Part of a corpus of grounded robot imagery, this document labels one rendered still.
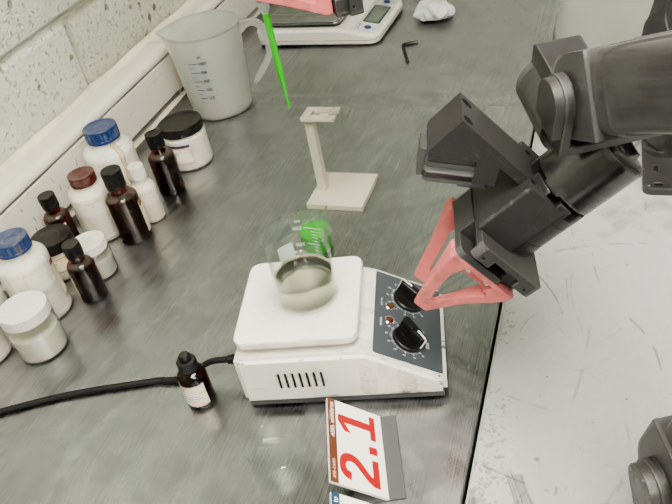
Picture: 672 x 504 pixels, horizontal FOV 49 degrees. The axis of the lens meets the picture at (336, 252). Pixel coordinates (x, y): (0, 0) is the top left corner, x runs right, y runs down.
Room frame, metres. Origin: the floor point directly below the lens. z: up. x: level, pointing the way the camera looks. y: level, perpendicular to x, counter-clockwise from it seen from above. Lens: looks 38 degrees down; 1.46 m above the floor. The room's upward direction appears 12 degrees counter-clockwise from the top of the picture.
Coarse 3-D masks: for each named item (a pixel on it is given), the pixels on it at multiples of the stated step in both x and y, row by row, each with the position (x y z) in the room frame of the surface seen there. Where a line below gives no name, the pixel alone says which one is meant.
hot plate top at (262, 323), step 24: (264, 264) 0.62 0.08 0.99; (336, 264) 0.59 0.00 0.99; (360, 264) 0.58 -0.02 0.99; (264, 288) 0.58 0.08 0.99; (360, 288) 0.55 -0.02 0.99; (240, 312) 0.55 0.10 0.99; (264, 312) 0.54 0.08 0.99; (336, 312) 0.52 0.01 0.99; (240, 336) 0.52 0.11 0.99; (264, 336) 0.51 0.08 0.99; (288, 336) 0.50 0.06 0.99; (312, 336) 0.50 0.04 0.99; (336, 336) 0.49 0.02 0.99
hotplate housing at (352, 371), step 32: (256, 352) 0.51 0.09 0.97; (288, 352) 0.50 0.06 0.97; (320, 352) 0.49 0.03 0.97; (352, 352) 0.48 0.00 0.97; (256, 384) 0.50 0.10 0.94; (288, 384) 0.49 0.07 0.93; (320, 384) 0.49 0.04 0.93; (352, 384) 0.48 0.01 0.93; (384, 384) 0.47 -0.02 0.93; (416, 384) 0.47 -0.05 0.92
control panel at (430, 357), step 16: (384, 288) 0.57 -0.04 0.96; (384, 304) 0.55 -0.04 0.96; (384, 320) 0.53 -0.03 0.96; (400, 320) 0.53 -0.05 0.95; (416, 320) 0.53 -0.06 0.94; (432, 320) 0.54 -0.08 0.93; (384, 336) 0.50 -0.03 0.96; (432, 336) 0.52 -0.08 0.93; (384, 352) 0.48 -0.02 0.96; (400, 352) 0.49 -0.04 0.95; (416, 352) 0.49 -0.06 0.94; (432, 352) 0.49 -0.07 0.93; (432, 368) 0.47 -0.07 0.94
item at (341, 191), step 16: (304, 112) 0.87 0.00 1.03; (320, 112) 0.86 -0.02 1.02; (336, 112) 0.85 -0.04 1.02; (320, 160) 0.86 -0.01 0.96; (320, 176) 0.86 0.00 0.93; (336, 176) 0.89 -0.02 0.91; (352, 176) 0.88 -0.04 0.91; (368, 176) 0.87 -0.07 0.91; (320, 192) 0.86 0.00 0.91; (336, 192) 0.85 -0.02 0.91; (352, 192) 0.84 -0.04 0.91; (368, 192) 0.83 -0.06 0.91; (336, 208) 0.82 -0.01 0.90; (352, 208) 0.81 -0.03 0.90
